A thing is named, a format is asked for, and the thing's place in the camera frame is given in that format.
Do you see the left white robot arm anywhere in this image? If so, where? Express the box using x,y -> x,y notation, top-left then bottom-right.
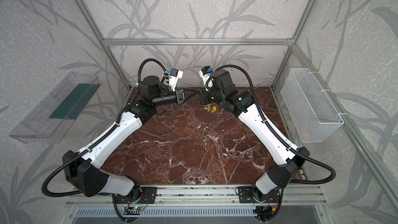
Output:
63,71 -> 187,201

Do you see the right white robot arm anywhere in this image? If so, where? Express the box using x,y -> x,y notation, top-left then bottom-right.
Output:
200,66 -> 309,202

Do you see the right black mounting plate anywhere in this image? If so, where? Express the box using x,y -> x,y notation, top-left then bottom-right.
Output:
235,186 -> 279,204

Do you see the black mounting plate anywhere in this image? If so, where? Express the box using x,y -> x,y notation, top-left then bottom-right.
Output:
115,186 -> 158,204
235,186 -> 279,204

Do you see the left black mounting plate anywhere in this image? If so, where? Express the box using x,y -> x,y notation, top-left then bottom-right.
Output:
115,186 -> 158,204

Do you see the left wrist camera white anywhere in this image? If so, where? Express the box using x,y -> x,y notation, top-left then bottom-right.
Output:
165,68 -> 183,91

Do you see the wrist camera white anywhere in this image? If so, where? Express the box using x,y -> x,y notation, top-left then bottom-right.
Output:
199,66 -> 212,91
165,68 -> 183,91

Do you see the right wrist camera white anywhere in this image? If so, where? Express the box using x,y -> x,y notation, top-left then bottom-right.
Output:
199,66 -> 212,91

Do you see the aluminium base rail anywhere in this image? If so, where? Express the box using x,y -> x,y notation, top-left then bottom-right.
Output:
65,184 -> 327,207

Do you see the aluminium cage frame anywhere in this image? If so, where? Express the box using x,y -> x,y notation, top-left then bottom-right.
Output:
74,0 -> 398,205

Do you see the white wire mesh basket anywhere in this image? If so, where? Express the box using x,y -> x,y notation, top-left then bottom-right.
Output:
281,68 -> 344,143

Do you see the left circuit board with wires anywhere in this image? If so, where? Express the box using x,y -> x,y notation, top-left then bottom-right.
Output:
111,194 -> 148,224

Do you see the right connector with wires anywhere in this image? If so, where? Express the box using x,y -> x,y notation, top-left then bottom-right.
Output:
253,196 -> 281,223

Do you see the clear plastic wall tray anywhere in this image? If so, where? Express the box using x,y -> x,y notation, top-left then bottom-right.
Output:
9,72 -> 101,144

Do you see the right black corrugated cable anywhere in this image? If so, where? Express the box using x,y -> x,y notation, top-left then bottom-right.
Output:
214,64 -> 337,185

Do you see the black corrugated cable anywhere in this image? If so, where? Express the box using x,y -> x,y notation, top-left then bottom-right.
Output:
214,64 -> 337,185
41,58 -> 169,198

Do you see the left black corrugated cable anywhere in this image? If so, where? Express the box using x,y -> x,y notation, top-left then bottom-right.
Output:
41,58 -> 169,198

